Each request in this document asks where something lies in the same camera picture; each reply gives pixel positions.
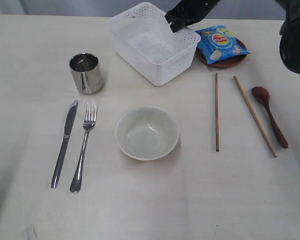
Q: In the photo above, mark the white floral ceramic bowl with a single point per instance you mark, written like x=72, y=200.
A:
x=146, y=133

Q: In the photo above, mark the white perforated plastic basket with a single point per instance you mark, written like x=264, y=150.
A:
x=143, y=38

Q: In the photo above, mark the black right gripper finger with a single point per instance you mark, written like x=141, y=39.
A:
x=177, y=14
x=178, y=23

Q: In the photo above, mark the silver table knife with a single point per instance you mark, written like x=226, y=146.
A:
x=70, y=118

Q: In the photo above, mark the blue Lays chips bag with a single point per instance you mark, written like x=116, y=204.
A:
x=217, y=43

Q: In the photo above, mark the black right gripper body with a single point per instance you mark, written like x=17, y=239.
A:
x=195, y=9

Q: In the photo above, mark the light wooden chopstick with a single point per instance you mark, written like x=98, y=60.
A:
x=254, y=116

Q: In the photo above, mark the dark wooden chopstick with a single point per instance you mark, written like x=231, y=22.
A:
x=217, y=136

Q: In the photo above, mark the brown wooden plate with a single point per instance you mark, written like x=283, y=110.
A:
x=222, y=64

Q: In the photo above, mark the silver metal fork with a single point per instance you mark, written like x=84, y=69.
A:
x=88, y=124

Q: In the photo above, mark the reddish brown wooden spoon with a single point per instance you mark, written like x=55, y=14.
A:
x=263, y=96

